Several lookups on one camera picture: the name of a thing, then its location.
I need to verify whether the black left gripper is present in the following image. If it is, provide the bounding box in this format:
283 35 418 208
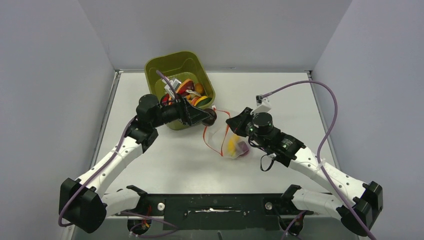
151 93 210 128

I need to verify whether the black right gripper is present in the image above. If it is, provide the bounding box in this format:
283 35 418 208
226 107 269 150

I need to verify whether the dark purple plum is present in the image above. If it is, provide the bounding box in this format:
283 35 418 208
201 108 217 127

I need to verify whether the long yellow chili pepper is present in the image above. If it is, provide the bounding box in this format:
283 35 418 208
227 134 240 158

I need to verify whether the clear zip bag orange zipper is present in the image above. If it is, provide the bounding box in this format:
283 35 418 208
202 105 251 159

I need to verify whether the purple red onion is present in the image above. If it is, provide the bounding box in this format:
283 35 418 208
235 141 250 158

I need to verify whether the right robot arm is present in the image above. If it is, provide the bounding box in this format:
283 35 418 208
225 107 383 237

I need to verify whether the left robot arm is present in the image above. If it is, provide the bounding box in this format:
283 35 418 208
58 94 217 233

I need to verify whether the dark green avocado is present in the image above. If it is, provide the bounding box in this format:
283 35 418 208
196 97 212 108

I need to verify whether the watermelon slice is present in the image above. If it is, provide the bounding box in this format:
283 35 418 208
189 96 200 106

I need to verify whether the short red chili pepper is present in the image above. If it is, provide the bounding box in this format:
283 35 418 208
160 93 170 106

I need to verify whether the olive green plastic basket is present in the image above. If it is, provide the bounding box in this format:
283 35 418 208
136 51 216 130

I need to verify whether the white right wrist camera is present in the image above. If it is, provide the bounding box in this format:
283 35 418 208
250 95 272 116

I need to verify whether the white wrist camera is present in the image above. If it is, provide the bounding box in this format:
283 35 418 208
162 78 182 96
250 95 272 116

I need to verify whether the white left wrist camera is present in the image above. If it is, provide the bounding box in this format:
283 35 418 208
162 78 182 96

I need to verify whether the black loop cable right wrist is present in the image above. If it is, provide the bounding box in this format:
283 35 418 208
248 137 277 172

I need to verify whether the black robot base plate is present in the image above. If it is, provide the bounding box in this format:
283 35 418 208
127 193 305 238

